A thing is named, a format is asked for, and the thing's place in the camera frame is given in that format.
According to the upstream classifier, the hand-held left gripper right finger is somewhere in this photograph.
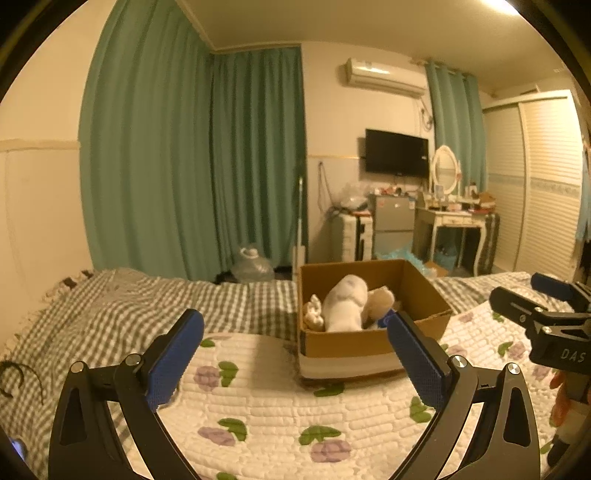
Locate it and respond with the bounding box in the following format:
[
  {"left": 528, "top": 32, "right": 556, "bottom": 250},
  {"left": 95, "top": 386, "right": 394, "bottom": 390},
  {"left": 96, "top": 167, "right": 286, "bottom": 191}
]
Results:
[{"left": 387, "top": 310, "right": 541, "bottom": 480}]

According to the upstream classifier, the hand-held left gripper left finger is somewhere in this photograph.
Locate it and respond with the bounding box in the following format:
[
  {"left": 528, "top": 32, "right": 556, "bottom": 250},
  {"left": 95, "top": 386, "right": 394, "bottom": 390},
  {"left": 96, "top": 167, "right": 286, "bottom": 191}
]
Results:
[{"left": 48, "top": 308, "right": 205, "bottom": 480}]

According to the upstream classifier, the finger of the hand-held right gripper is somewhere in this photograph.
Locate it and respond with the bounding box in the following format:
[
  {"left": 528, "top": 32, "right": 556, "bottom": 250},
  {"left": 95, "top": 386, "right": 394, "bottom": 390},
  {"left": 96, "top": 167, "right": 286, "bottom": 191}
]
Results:
[
  {"left": 530, "top": 272, "right": 591, "bottom": 305},
  {"left": 489, "top": 286, "right": 548, "bottom": 330}
]

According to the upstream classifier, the beige plush toy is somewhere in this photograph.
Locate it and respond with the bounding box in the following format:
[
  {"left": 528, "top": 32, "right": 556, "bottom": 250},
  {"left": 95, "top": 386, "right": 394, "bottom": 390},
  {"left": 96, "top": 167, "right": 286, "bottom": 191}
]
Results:
[{"left": 365, "top": 286, "right": 397, "bottom": 324}]

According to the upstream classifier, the white plush toy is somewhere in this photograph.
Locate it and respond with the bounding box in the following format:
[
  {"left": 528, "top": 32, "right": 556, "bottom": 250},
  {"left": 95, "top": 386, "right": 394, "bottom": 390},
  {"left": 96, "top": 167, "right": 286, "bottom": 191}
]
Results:
[{"left": 322, "top": 274, "right": 370, "bottom": 332}]

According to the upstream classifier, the grey checked blanket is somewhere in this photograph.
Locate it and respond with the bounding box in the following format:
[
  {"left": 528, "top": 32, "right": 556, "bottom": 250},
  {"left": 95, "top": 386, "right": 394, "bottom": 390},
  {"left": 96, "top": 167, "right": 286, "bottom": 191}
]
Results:
[{"left": 0, "top": 268, "right": 532, "bottom": 480}]

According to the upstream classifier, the blue plastic basket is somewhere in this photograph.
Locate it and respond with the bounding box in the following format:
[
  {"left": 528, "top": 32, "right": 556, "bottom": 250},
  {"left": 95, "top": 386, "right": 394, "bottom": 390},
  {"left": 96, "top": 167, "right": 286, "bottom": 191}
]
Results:
[{"left": 434, "top": 244, "right": 460, "bottom": 268}]

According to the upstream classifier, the white louvred wardrobe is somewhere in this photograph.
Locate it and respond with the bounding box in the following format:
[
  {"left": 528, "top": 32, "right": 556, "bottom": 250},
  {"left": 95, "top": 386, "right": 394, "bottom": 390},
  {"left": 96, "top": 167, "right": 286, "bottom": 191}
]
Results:
[{"left": 482, "top": 90, "right": 587, "bottom": 278}]

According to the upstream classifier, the floral quilted bedspread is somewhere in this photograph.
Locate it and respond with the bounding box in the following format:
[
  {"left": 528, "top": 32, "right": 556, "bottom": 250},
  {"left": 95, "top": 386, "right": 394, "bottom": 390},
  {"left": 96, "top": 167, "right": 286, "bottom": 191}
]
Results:
[{"left": 111, "top": 300, "right": 568, "bottom": 480}]

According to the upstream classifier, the white dressing table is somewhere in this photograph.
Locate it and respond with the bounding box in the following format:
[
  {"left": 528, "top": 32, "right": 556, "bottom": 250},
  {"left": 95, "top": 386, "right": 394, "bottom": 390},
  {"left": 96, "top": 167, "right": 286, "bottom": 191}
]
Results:
[{"left": 413, "top": 203, "right": 490, "bottom": 273}]

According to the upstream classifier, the blue bubble wrap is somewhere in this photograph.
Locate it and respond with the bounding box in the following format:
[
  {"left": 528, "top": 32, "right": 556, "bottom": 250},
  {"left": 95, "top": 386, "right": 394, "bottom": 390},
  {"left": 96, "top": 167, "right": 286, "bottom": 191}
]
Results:
[{"left": 376, "top": 244, "right": 432, "bottom": 278}]

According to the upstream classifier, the clear plastic water jug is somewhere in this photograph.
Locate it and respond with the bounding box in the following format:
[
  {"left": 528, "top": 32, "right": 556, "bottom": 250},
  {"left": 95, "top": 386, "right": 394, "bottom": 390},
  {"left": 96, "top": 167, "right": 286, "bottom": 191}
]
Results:
[{"left": 231, "top": 244, "right": 275, "bottom": 283}]

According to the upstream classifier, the grey mini fridge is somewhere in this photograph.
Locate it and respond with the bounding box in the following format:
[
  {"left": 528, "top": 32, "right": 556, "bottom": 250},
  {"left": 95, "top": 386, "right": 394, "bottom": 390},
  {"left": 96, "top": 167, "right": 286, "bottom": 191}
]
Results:
[{"left": 372, "top": 194, "right": 416, "bottom": 260}]

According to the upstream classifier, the white suitcase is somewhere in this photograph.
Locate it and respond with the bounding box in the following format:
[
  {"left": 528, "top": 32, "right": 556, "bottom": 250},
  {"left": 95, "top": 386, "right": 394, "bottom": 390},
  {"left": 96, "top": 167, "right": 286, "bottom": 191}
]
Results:
[{"left": 332, "top": 212, "right": 374, "bottom": 264}]

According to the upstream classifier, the white oval mirror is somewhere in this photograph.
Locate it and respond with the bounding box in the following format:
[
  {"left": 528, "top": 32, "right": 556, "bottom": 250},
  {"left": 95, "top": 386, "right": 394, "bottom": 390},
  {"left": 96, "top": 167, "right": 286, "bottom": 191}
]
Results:
[{"left": 431, "top": 145, "right": 460, "bottom": 197}]

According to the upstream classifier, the clear plastic bag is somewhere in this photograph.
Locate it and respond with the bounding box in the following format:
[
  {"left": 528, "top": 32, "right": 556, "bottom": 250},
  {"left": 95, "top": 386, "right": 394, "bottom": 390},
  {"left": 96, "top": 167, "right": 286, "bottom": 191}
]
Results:
[{"left": 338, "top": 182, "right": 370, "bottom": 210}]

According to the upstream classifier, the narrow green curtain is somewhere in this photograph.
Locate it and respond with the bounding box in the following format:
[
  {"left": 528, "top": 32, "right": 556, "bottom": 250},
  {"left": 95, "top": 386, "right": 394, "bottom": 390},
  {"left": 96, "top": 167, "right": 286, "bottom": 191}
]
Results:
[{"left": 425, "top": 62, "right": 488, "bottom": 190}]

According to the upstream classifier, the white mop pole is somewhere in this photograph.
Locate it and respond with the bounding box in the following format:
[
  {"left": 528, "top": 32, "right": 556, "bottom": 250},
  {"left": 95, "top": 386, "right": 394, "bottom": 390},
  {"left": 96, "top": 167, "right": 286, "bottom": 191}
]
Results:
[{"left": 292, "top": 176, "right": 306, "bottom": 280}]

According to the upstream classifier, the wide green curtain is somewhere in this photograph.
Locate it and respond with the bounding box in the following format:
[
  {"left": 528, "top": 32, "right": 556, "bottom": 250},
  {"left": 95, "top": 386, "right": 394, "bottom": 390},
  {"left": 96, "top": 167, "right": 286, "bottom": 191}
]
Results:
[{"left": 78, "top": 0, "right": 218, "bottom": 280}]

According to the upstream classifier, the green corner curtain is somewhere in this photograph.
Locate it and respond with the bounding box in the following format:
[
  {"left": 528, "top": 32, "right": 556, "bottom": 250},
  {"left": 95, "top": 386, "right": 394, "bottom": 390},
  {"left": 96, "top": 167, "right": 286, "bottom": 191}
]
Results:
[{"left": 210, "top": 46, "right": 309, "bottom": 273}]

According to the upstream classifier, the white air conditioner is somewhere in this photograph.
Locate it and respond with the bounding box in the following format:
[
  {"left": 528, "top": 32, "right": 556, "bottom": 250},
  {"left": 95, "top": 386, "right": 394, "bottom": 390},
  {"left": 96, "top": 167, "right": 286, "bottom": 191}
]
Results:
[{"left": 344, "top": 58, "right": 428, "bottom": 99}]

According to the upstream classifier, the thin black cord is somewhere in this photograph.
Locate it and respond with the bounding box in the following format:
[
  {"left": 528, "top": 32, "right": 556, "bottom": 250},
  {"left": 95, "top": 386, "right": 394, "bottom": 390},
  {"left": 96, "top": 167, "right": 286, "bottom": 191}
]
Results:
[{"left": 0, "top": 361, "right": 43, "bottom": 398}]

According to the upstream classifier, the black wall television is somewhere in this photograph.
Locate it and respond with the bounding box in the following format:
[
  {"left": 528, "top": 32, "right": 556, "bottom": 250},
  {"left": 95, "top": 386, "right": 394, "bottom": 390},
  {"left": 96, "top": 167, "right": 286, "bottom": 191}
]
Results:
[{"left": 365, "top": 128, "right": 430, "bottom": 178}]

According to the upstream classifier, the wall cable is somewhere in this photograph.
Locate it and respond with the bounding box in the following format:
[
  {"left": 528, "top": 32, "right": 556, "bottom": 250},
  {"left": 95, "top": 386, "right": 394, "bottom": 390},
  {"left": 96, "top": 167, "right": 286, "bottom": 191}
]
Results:
[{"left": 316, "top": 161, "right": 338, "bottom": 213}]

